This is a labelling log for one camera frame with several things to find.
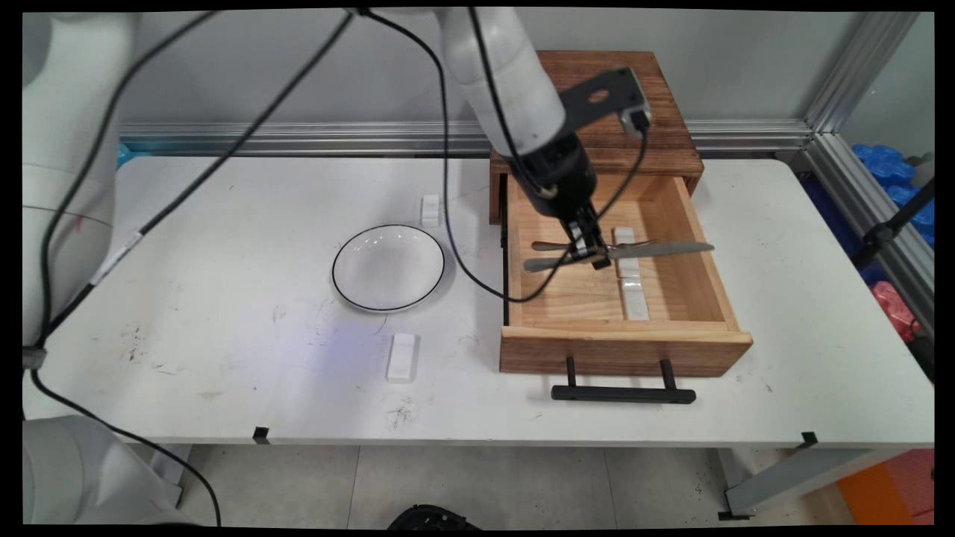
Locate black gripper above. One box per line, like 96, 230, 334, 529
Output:
515, 134, 613, 271

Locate silver table knife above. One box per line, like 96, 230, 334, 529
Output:
522, 240, 716, 274

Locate silver fork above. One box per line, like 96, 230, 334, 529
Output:
532, 239, 660, 256

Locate white rectangular cutlery rest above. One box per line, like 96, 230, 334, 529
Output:
613, 227, 642, 280
621, 279, 651, 322
386, 333, 419, 384

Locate light wooden drawer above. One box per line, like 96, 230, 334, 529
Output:
498, 173, 754, 379

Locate dark wooden cabinet box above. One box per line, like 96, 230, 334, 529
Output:
489, 50, 706, 226

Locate white plate with black rim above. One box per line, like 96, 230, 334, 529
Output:
332, 224, 447, 313

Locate black stand pole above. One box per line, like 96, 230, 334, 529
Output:
851, 179, 935, 271

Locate blue plastic bags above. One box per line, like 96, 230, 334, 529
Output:
851, 144, 935, 251

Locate red plastic bag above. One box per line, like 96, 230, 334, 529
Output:
871, 281, 922, 344

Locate grey table leg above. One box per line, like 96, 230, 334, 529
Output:
149, 445, 192, 509
718, 447, 922, 521

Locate black round floor object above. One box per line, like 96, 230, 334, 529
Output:
386, 505, 482, 530

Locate orange box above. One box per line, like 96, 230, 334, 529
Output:
836, 449, 935, 526

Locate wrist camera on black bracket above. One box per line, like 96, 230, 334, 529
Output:
558, 67, 654, 140

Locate black camera cable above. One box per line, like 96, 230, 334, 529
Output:
28, 7, 651, 527

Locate black drawer handle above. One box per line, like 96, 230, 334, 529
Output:
551, 357, 698, 406

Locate slanted aluminium frame rail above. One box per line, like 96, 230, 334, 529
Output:
800, 133, 935, 338

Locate horizontal aluminium frame rail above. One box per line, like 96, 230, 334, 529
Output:
118, 121, 814, 158

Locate aluminium frame post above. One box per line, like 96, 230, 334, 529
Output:
804, 11, 923, 136

